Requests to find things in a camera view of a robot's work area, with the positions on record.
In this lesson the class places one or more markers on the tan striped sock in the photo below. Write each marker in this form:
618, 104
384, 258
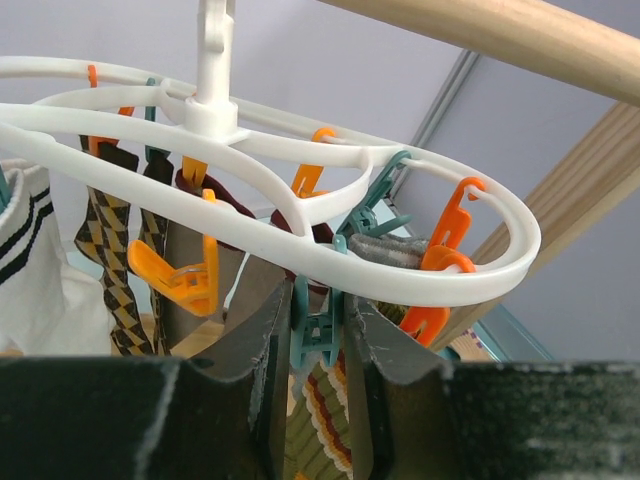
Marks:
178, 323
260, 278

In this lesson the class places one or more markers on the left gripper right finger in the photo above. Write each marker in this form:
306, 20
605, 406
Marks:
416, 415

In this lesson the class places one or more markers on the wooden drying rack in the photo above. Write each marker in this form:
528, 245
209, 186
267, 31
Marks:
343, 69

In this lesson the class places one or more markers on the orange clip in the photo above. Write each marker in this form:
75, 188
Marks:
193, 287
423, 323
307, 175
455, 221

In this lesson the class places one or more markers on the brown argyle sock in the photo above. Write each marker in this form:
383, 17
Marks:
103, 238
153, 233

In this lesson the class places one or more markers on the purple striped sock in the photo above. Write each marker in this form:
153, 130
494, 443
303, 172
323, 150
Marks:
468, 347

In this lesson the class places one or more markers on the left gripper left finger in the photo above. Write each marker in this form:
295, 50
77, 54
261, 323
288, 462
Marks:
221, 415

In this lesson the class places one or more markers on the grey sock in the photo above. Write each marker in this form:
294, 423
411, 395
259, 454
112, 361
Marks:
390, 250

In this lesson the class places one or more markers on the olive orange striped sock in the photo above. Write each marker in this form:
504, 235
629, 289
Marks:
393, 312

